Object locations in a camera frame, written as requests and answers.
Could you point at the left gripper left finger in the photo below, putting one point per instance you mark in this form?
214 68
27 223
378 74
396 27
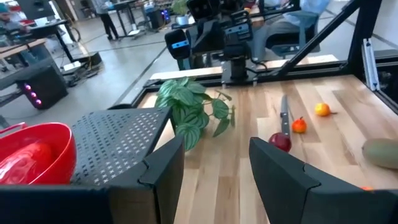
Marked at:
152 193

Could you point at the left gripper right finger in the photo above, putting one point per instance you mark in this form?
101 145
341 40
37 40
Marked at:
286 186

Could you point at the dark red pomegranate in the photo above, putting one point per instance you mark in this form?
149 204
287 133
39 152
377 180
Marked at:
280 142

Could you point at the orange persimmon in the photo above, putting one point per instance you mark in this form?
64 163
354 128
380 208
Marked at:
299 126

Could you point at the yellow orange pear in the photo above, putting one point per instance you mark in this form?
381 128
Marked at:
321 109

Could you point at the red colander bowl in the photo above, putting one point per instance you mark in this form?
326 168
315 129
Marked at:
63 149

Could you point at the large green oval fruit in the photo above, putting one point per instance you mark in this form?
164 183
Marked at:
381 154

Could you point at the red orange mango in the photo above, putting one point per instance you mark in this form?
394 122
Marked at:
25 165

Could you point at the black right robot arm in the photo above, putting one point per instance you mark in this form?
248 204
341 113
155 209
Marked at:
236 40

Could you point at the black perforated metal shelf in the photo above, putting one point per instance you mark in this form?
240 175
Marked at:
118 140

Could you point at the green leafy potted plant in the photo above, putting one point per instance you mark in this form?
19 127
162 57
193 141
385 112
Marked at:
186 105

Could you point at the person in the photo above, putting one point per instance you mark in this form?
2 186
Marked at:
107 18
9 21
308 7

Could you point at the grey office chair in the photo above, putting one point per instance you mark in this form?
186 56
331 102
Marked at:
298 34

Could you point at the black computer tower pink lights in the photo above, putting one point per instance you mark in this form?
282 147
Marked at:
43 87

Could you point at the wooden top desk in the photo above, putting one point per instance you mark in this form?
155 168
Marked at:
18 46

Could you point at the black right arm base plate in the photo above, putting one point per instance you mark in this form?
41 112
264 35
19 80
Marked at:
239 74

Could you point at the silver aluminium bracket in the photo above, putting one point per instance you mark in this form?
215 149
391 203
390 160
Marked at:
370 65

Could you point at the black rig frame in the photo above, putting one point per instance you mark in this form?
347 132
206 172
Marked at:
362 18

